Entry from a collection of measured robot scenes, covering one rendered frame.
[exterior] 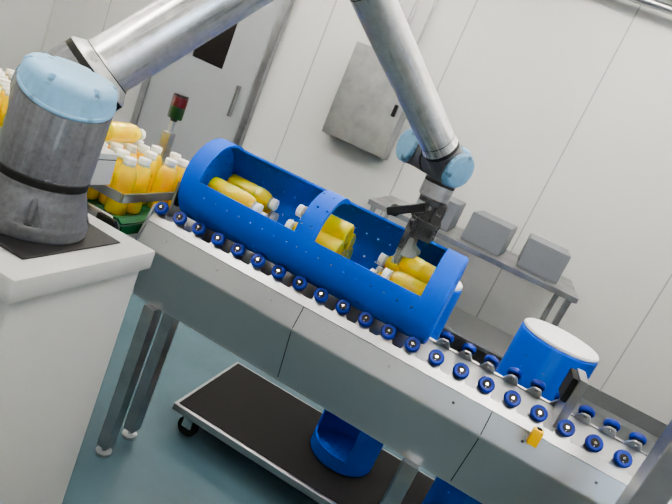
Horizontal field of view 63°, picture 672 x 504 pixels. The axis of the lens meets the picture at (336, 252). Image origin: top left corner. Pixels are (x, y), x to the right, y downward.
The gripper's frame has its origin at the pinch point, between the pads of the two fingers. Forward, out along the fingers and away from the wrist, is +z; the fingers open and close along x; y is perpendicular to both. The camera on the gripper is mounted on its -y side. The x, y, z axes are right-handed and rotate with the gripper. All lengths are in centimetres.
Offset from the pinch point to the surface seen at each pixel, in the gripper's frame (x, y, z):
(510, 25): 324, -45, -140
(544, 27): 324, -21, -147
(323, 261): -13.4, -16.4, 7.6
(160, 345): 6, -66, 71
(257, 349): -8, -26, 45
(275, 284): -10.6, -28.0, 22.0
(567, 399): -3, 59, 13
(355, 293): -11.8, -4.4, 12.0
